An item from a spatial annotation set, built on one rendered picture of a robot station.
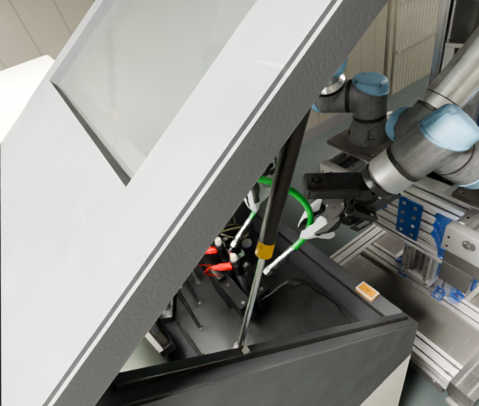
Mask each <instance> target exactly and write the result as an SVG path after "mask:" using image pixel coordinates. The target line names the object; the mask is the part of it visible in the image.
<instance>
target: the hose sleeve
mask: <svg viewBox="0 0 479 406"><path fill-rule="evenodd" d="M295 252H296V250H294V249H293V247H292V246H289V247H288V248H287V249H286V250H285V251H284V252H283V253H282V254H281V255H280V256H279V257H278V258H277V259H275V260H274V261H273V262H271V263H270V264H269V265H268V269H269V270H270V271H274V270H275V269H277V268H278V267H279V266H280V265H281V264H282V263H284V262H285V261H286V260H287V259H288V258H289V257H291V256H292V255H293V254H294V253H295Z"/></svg>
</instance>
